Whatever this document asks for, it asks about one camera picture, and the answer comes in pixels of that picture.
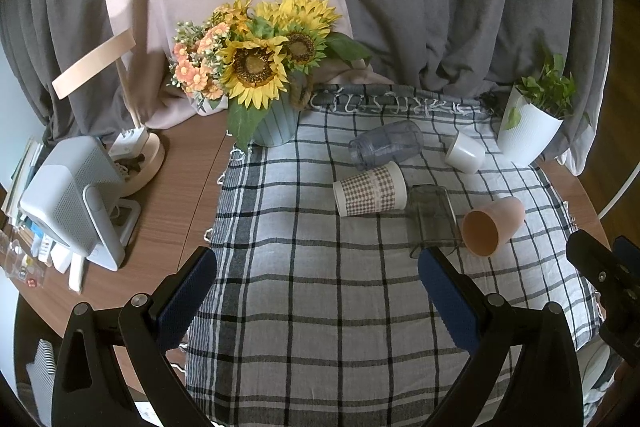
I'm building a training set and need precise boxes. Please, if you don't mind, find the houndstooth paper cup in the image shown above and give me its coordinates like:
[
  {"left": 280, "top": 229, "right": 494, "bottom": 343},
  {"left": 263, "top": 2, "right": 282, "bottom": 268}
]
[{"left": 333, "top": 161, "right": 408, "bottom": 218}]

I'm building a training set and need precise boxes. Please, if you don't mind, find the pink plastic cup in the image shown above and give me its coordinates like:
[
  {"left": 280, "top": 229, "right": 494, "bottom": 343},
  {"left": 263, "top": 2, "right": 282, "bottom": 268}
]
[{"left": 460, "top": 196, "right": 525, "bottom": 257}]

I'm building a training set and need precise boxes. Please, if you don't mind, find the small white cup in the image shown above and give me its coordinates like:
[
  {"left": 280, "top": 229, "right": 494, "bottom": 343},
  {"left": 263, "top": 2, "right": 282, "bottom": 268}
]
[{"left": 445, "top": 132, "right": 485, "bottom": 174}]

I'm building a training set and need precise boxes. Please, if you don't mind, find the dark smoked glass cup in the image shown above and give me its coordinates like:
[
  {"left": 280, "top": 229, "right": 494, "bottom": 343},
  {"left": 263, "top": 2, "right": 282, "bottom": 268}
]
[{"left": 406, "top": 184, "right": 463, "bottom": 259}]

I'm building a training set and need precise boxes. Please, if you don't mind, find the white plant pot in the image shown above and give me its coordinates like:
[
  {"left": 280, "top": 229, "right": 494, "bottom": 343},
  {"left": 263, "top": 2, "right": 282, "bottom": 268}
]
[{"left": 497, "top": 88, "right": 562, "bottom": 167}]

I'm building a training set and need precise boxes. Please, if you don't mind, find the green potted plant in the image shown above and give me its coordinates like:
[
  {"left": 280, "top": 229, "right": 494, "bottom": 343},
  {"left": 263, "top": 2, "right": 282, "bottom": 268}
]
[{"left": 503, "top": 53, "right": 576, "bottom": 130}]

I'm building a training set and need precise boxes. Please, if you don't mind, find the white desk fan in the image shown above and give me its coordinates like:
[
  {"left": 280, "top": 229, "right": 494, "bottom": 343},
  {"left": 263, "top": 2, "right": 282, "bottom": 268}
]
[{"left": 20, "top": 135, "right": 141, "bottom": 271}]

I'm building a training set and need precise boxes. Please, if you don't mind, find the wooden desk lamp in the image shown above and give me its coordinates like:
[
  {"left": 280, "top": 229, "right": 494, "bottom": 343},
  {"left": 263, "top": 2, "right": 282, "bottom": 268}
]
[{"left": 52, "top": 28, "right": 166, "bottom": 197}]

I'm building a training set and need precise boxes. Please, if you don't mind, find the grey plaid tablecloth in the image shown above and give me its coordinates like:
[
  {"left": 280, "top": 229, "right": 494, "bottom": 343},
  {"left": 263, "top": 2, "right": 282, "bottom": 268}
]
[{"left": 186, "top": 86, "right": 600, "bottom": 426}]

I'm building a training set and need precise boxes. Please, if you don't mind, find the stack of books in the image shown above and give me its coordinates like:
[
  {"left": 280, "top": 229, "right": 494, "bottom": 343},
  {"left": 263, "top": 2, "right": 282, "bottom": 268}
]
[{"left": 1, "top": 138, "right": 43, "bottom": 225}]

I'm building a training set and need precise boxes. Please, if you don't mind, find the clear blue plastic jar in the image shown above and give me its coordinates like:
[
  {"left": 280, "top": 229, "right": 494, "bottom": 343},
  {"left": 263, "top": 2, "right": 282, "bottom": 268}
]
[{"left": 348, "top": 120, "right": 424, "bottom": 170}]

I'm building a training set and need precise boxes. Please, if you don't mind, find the grey curtain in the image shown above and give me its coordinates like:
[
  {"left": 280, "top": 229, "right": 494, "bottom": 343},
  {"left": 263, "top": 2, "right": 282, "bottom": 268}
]
[{"left": 1, "top": 0, "right": 613, "bottom": 174}]

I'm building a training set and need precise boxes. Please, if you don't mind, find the light blue ribbed vase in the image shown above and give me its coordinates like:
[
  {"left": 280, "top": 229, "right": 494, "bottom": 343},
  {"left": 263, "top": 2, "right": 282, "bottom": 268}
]
[{"left": 253, "top": 93, "right": 299, "bottom": 147}]

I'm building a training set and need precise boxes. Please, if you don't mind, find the sunflower bouquet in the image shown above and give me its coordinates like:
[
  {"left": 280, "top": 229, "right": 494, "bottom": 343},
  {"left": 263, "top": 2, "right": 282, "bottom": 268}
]
[{"left": 168, "top": 0, "right": 371, "bottom": 150}]

